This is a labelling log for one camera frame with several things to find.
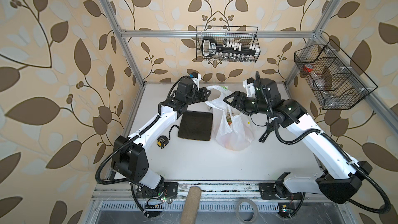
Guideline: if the black socket tool set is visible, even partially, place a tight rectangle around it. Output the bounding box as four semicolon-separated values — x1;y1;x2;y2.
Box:
199;36;260;58

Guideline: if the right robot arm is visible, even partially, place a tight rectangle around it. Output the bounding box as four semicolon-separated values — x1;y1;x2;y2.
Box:
224;73;392;214

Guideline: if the side wire basket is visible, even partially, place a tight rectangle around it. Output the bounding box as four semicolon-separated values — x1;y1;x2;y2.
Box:
294;39;378;110

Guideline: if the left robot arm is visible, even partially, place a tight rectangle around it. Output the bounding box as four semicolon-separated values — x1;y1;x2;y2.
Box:
95;73;211;199

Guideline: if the red item in basket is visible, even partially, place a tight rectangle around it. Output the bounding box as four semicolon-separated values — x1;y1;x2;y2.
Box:
303;63;314;74

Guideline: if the tape roll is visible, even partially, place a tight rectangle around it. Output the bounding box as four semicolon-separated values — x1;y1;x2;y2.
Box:
235;199;259;224

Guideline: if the rear wire basket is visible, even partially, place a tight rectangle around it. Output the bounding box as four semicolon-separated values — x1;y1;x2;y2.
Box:
196;25;261;63

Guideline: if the yellow black tape measure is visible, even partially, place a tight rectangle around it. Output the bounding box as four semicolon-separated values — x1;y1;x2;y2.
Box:
157;124;179;149

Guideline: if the black adjustable wrench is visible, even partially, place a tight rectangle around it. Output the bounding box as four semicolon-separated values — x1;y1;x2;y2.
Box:
259;121;275;143

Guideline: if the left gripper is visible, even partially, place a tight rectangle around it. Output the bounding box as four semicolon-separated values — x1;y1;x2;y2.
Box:
184;86;211;106

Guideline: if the cardboard tube roll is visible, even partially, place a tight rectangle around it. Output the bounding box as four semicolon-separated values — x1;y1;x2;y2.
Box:
180;186;202;224

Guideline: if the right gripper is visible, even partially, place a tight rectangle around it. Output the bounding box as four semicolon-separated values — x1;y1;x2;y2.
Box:
224;91;269;116

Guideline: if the black square plate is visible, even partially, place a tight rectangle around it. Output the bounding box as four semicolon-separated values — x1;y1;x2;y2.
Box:
178;111;213;142

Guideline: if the white plastic bag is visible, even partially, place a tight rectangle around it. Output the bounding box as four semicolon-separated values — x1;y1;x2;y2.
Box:
205;85;254;151

